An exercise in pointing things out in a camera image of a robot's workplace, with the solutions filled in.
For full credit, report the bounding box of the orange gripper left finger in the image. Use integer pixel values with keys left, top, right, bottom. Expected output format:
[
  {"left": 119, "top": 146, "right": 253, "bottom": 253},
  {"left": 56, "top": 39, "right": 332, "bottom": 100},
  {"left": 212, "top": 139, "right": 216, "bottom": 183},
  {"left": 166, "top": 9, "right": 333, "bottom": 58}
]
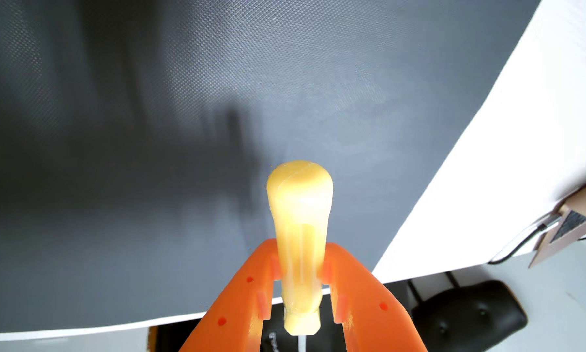
[{"left": 179, "top": 238, "right": 283, "bottom": 352}]

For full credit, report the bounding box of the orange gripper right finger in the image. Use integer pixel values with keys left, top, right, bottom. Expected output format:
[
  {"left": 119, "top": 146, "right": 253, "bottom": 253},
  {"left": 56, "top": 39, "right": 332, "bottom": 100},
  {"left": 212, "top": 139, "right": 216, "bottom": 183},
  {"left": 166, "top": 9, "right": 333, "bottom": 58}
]
[{"left": 321, "top": 242, "right": 428, "bottom": 352}]

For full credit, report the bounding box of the yellow handled screwdriver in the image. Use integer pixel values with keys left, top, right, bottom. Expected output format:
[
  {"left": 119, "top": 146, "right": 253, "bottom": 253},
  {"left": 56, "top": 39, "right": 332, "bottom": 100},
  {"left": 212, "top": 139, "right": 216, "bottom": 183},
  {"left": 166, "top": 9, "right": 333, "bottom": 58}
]
[{"left": 266, "top": 160, "right": 335, "bottom": 352}]

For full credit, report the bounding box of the black office chair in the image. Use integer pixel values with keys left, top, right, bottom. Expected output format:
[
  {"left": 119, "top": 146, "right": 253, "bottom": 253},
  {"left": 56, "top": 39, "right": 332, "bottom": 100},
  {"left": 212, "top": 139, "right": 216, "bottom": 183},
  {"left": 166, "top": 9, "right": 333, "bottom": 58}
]
[{"left": 148, "top": 279, "right": 529, "bottom": 352}]

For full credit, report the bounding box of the dark grey textured mat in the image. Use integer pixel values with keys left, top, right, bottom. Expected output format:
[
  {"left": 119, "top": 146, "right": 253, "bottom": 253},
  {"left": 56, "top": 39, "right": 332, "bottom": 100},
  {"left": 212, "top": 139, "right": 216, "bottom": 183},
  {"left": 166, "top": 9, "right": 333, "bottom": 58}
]
[{"left": 0, "top": 0, "right": 542, "bottom": 336}]

